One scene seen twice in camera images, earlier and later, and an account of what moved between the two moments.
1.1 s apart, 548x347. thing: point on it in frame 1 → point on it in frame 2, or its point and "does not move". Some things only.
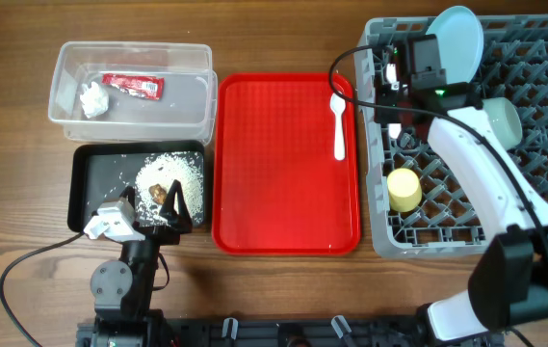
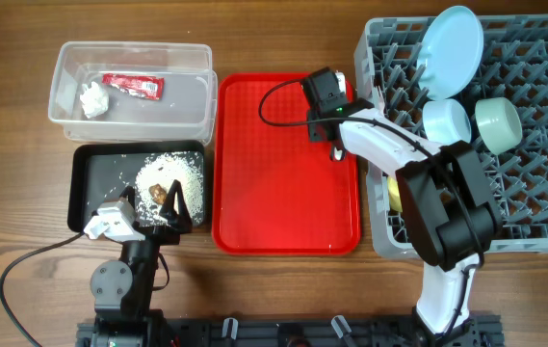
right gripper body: (380, 97) → (314, 127)
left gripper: (178, 221) does not move
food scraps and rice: (155, 177) does not move
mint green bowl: (505, 120) does not move
